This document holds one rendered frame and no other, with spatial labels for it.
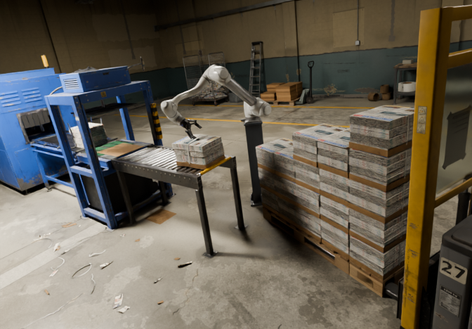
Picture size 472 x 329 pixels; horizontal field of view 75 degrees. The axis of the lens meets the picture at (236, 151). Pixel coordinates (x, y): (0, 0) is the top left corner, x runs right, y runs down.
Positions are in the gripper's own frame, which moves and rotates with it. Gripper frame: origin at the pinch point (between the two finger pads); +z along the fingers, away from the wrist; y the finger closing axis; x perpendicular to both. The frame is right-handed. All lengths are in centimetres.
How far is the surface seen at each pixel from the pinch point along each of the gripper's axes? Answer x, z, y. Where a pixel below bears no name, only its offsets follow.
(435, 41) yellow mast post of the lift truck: 32, 134, -139
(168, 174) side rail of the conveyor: 27.4, -2.3, 38.3
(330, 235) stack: -15, 141, 20
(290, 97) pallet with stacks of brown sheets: -598, -161, 180
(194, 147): 12.9, 8.2, 5.4
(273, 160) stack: -41, 62, 8
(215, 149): -3.9, 19.3, 7.3
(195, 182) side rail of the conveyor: 27.2, 28.8, 24.2
